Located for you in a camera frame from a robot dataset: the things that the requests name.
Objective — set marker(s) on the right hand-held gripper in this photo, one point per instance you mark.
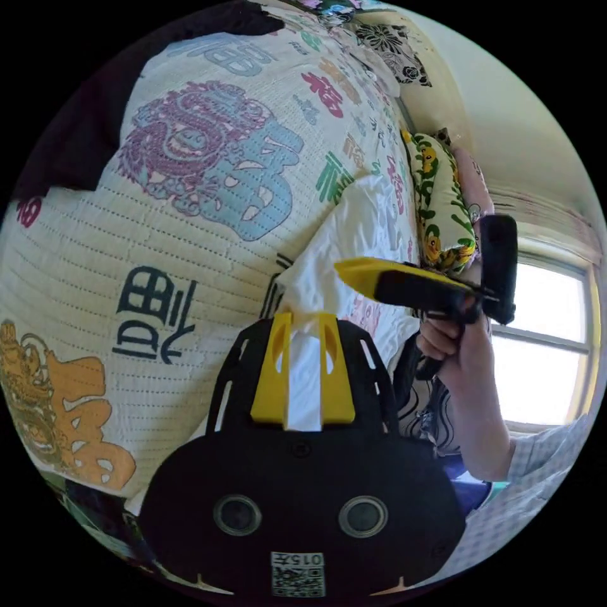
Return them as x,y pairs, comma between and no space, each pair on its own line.
422,291

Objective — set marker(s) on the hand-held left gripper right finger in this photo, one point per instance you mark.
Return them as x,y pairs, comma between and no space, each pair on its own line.
337,389

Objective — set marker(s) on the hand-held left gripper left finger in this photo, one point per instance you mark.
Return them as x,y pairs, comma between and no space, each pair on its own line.
265,379

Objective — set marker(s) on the white t-shirt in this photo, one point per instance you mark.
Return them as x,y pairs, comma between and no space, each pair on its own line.
351,227

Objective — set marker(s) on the person's right forearm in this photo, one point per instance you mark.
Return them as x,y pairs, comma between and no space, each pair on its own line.
479,408

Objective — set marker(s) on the person's right hand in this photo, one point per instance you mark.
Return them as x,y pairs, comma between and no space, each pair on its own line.
450,341

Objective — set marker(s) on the black white patterned garment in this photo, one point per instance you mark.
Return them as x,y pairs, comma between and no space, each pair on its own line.
427,417

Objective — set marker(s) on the yellow green floral pillow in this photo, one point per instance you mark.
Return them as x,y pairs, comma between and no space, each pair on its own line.
438,199

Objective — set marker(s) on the pink pillow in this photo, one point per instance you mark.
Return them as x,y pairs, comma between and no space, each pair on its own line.
474,185

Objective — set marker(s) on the window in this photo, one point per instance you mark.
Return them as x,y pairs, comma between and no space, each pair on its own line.
540,341

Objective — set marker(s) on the person's body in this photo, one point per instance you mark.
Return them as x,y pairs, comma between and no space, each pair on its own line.
536,469

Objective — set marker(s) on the bed with printed quilt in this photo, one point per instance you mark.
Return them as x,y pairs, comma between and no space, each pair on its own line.
95,237

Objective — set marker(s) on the black white floral pillow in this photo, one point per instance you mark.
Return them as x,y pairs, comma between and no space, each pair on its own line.
393,52

